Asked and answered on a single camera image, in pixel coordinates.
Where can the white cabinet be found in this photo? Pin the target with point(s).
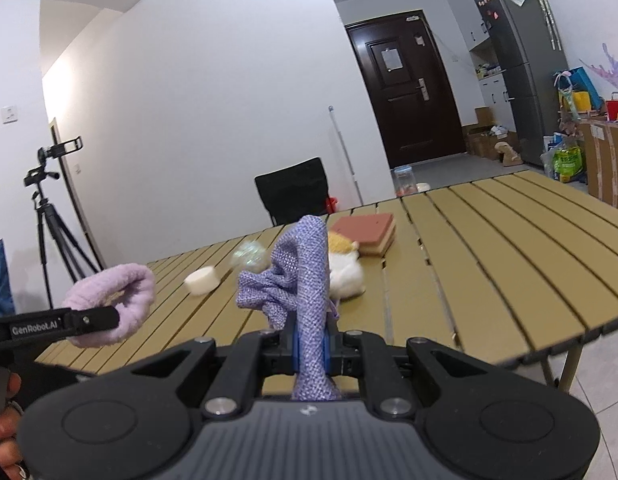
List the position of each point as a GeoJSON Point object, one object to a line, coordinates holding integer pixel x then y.
{"type": "Point", "coordinates": [464, 5]}
{"type": "Point", "coordinates": [494, 100]}

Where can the yellow gift bag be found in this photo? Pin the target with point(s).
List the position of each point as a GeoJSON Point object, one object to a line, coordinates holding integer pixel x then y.
{"type": "Point", "coordinates": [581, 102]}

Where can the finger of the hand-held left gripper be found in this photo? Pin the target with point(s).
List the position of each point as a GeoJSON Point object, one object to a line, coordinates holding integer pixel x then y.
{"type": "Point", "coordinates": [94, 319]}

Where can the purple woven pouch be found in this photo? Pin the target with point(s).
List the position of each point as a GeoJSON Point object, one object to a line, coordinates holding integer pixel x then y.
{"type": "Point", "coordinates": [311, 270]}

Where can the red bucket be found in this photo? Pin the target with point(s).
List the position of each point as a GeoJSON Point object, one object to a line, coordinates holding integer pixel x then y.
{"type": "Point", "coordinates": [332, 204]}

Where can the white round foam block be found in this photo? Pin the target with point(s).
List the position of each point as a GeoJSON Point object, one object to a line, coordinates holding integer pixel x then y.
{"type": "Point", "coordinates": [201, 282]}

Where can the black phone holder mount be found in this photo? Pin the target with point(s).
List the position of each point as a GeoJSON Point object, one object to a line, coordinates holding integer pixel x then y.
{"type": "Point", "coordinates": [64, 147]}

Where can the open cardboard box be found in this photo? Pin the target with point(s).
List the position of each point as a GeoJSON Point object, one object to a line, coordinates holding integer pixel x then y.
{"type": "Point", "coordinates": [489, 145]}

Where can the dark brown door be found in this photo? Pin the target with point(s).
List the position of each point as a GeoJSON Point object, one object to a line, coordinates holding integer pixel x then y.
{"type": "Point", "coordinates": [404, 110]}

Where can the small cardboard box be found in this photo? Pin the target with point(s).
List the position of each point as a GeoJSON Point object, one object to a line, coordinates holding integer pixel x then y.
{"type": "Point", "coordinates": [481, 117]}

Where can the tan folding table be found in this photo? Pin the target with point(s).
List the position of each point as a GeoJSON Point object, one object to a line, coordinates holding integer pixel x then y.
{"type": "Point", "coordinates": [489, 260]}

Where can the blue gift bag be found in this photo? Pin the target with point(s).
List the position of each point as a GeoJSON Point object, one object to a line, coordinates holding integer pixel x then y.
{"type": "Point", "coordinates": [584, 82]}

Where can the white yellow plush toy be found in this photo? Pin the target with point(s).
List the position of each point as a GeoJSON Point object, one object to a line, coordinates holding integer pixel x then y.
{"type": "Point", "coordinates": [346, 275]}

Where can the white bowl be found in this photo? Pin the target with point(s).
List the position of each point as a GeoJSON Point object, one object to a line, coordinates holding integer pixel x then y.
{"type": "Point", "coordinates": [423, 187]}

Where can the person's left hand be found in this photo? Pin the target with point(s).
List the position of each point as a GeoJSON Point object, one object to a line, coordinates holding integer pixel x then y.
{"type": "Point", "coordinates": [4, 422]}

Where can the red topped sponge block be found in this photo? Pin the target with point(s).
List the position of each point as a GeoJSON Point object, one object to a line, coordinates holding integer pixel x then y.
{"type": "Point", "coordinates": [364, 227]}

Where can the white lower cabinet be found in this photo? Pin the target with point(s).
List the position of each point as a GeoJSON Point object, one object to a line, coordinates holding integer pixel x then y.
{"type": "Point", "coordinates": [494, 100]}

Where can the black folding chair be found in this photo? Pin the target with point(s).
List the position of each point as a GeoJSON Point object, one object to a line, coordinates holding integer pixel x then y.
{"type": "Point", "coordinates": [289, 190]}

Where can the black tripod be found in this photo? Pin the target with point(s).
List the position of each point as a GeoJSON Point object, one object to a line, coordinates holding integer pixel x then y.
{"type": "Point", "coordinates": [46, 220]}

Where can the light purple fluffy sock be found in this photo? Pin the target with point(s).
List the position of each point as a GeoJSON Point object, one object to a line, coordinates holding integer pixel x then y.
{"type": "Point", "coordinates": [139, 285]}

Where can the clear iridescent plastic ball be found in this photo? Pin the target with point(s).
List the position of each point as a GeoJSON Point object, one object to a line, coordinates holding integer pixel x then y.
{"type": "Point", "coordinates": [249, 256]}

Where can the clear plastic jar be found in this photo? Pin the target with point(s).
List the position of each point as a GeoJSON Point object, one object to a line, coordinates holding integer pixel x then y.
{"type": "Point", "coordinates": [404, 180]}

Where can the white upper cabinet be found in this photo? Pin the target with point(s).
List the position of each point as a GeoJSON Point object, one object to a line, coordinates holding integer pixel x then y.
{"type": "Point", "coordinates": [464, 5]}

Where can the green plastic bag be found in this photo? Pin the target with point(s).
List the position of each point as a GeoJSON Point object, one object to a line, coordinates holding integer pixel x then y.
{"type": "Point", "coordinates": [569, 162]}

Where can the tan cardboard piece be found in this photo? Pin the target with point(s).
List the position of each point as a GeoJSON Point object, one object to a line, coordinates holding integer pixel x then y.
{"type": "Point", "coordinates": [509, 155]}

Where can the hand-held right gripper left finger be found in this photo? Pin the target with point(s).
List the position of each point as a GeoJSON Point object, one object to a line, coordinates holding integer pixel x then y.
{"type": "Point", "coordinates": [295, 355]}

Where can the large cardboard box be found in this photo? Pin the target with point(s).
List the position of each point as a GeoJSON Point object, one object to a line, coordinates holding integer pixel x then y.
{"type": "Point", "coordinates": [609, 160]}

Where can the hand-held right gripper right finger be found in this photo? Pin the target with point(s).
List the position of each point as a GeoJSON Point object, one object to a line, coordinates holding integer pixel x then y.
{"type": "Point", "coordinates": [326, 355]}

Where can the grey fridge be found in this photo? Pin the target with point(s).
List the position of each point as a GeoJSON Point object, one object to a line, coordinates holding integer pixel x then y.
{"type": "Point", "coordinates": [524, 60]}

